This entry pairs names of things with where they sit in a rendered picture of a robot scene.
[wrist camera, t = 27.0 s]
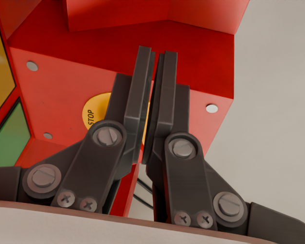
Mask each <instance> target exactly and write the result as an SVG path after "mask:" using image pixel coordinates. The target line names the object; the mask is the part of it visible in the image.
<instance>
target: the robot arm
mask: <svg viewBox="0 0 305 244"><path fill-rule="evenodd" d="M155 54H156V52H153V51H151V47H146V46H139V47H138V52H137V58H136V63H135V67H134V72H133V75H132V76H131V75H126V74H120V73H117V74H116V76H115V80H114V84H113V88H112V91H111V95H110V99H109V103H108V106H107V111H106V114H105V118H104V120H100V121H97V122H95V123H94V124H93V125H92V126H91V127H90V128H89V130H88V132H87V134H86V136H85V138H84V139H82V140H81V141H79V142H77V143H75V144H73V145H71V146H69V147H67V148H65V149H63V150H61V151H59V152H57V153H55V154H53V155H51V156H50V157H48V158H46V159H44V160H42V161H40V162H38V163H36V164H34V165H33V166H31V167H30V168H22V167H21V166H12V167H0V244H305V223H304V222H302V221H301V220H299V219H296V218H294V217H291V216H288V215H286V214H283V213H280V212H278V211H275V210H272V209H270V208H267V207H265V206H262V205H259V204H257V203H254V202H251V203H248V202H245V201H244V200H243V198H242V197H241V196H240V195H239V194H238V193H237V192H236V191H235V190H234V189H233V188H232V187H231V186H230V185H229V184H228V183H227V182H226V181H225V180H224V179H223V178H222V177H221V176H220V175H219V174H218V173H217V172H216V171H215V170H214V169H213V168H212V167H211V166H210V165H209V164H208V163H207V162H206V161H205V160H204V155H203V150H202V146H201V143H200V142H199V140H198V139H197V138H196V137H195V136H193V135H192V134H190V133H189V112H190V86H189V85H184V84H179V83H176V74H177V59H178V53H177V52H173V51H168V50H165V53H160V54H159V59H158V64H157V68H156V73H155V78H154V84H153V89H152V95H151V100H150V107H149V114H148V121H147V128H146V135H145V142H144V149H143V156H142V163H141V164H142V165H146V170H145V172H146V175H147V176H148V177H149V178H150V180H151V181H152V198H153V215H154V221H148V220H141V219H135V218H128V217H121V216H115V215H109V214H110V211H111V208H112V205H113V202H114V200H115V197H116V194H117V192H118V189H119V186H120V183H121V180H122V177H124V176H126V175H127V174H129V173H130V172H131V169H132V164H133V163H135V164H137V163H138V158H139V153H140V148H141V143H142V138H143V133H144V128H145V123H146V117H147V111H148V104H149V97H150V90H151V83H152V76H153V68H154V61H155Z"/></svg>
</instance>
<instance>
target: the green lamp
mask: <svg viewBox="0 0 305 244"><path fill-rule="evenodd" d="M30 137H31V136H30V133H29V130H28V126H27V123H26V120H25V117H24V113H23V110H22V107H21V103H20V102H19V103H18V104H17V106H16V107H15V108H14V110H13V112H12V113H11V115H10V116H9V118H8V119H7V121H6V122H5V123H4V125H3V126H2V128H1V129H0V167H12V166H14V165H15V163H16V161H17V159H18V158H19V156H20V154H21V153H22V151H23V149H24V147H25V146H26V144H27V142H28V140H29V139H30Z"/></svg>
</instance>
